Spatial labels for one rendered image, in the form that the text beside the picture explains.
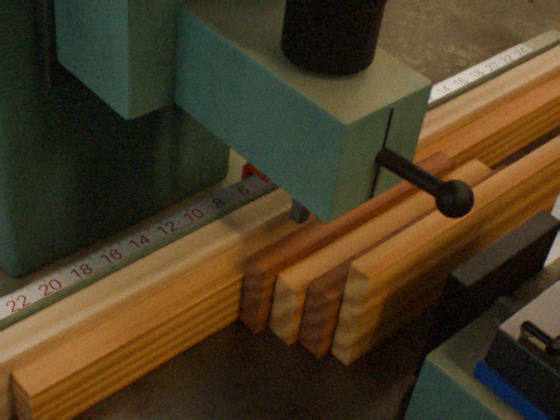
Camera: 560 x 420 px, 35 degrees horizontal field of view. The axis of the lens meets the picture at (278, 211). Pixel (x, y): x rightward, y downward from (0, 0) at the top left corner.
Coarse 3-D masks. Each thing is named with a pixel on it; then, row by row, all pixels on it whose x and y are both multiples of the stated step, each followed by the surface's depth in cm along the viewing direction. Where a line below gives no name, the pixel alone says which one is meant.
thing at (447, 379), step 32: (544, 288) 53; (480, 320) 51; (448, 352) 49; (480, 352) 49; (416, 384) 50; (448, 384) 48; (480, 384) 47; (416, 416) 51; (448, 416) 49; (480, 416) 47; (512, 416) 46
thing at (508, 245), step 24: (552, 216) 52; (504, 240) 50; (528, 240) 51; (552, 240) 53; (480, 264) 49; (504, 264) 49; (528, 264) 52; (456, 288) 48; (480, 288) 49; (504, 288) 52; (456, 312) 49; (480, 312) 51; (432, 336) 51
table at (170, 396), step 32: (512, 160) 72; (416, 320) 58; (192, 352) 54; (224, 352) 54; (256, 352) 55; (288, 352) 55; (384, 352) 56; (416, 352) 56; (128, 384) 52; (160, 384) 52; (192, 384) 53; (224, 384) 53; (256, 384) 53; (288, 384) 53; (320, 384) 54; (352, 384) 54; (384, 384) 54; (96, 416) 50; (128, 416) 50; (160, 416) 51; (192, 416) 51; (224, 416) 51; (256, 416) 51; (288, 416) 52; (320, 416) 52; (352, 416) 52; (384, 416) 52
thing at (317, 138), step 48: (240, 0) 52; (192, 48) 52; (240, 48) 49; (192, 96) 54; (240, 96) 50; (288, 96) 47; (336, 96) 46; (384, 96) 46; (240, 144) 52; (288, 144) 48; (336, 144) 45; (384, 144) 48; (288, 192) 50; (336, 192) 48
